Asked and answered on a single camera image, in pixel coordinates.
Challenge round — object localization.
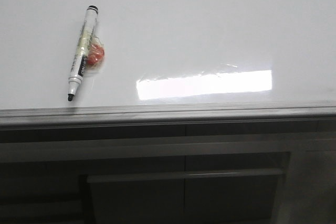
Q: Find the white black whiteboard marker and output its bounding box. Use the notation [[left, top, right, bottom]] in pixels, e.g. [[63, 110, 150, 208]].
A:
[[68, 5, 105, 102]]

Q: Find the white whiteboard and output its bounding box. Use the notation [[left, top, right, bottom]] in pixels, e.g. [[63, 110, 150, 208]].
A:
[[1, 0, 335, 129]]

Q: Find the grey metal table frame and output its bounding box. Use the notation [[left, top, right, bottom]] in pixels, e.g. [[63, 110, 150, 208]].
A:
[[1, 119, 335, 223]]

